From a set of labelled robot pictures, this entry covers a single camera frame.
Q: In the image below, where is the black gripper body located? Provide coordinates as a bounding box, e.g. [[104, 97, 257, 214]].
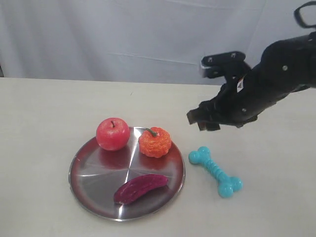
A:
[[199, 37, 316, 127]]

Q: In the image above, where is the teal toy bone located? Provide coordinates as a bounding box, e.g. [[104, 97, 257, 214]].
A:
[[188, 146, 243, 198]]

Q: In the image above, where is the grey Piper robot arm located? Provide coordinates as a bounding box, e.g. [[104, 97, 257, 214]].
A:
[[187, 33, 316, 131]]

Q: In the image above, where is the orange toy pumpkin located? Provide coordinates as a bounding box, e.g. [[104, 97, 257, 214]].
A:
[[138, 127, 172, 158]]

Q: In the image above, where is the red apple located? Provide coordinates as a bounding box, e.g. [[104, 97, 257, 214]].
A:
[[96, 117, 130, 151]]

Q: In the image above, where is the purple toy eggplant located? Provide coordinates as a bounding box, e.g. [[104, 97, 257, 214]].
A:
[[113, 174, 168, 205]]

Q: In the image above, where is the round metal plate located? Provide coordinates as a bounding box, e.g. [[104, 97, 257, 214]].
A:
[[69, 126, 186, 222]]

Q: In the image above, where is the white backdrop cloth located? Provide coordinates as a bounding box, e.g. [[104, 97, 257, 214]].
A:
[[0, 0, 308, 85]]

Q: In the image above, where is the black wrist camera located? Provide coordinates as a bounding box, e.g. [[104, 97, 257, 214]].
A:
[[199, 51, 251, 80]]

